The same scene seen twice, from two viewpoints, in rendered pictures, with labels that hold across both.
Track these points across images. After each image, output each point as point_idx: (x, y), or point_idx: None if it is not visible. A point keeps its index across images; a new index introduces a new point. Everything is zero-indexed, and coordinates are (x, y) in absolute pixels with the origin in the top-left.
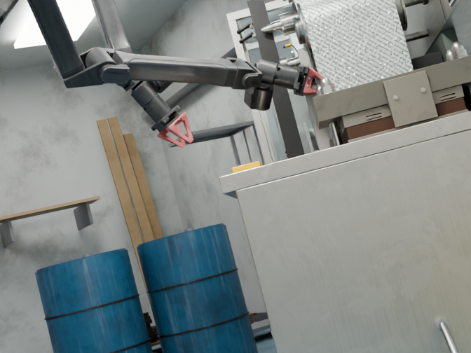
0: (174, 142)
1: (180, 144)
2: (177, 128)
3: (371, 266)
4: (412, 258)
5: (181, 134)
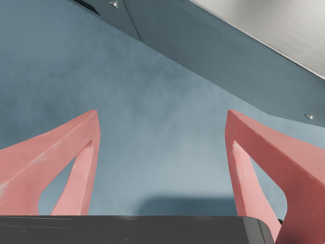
0: (90, 188)
1: (96, 148)
2: (50, 166)
3: None
4: None
5: (267, 205)
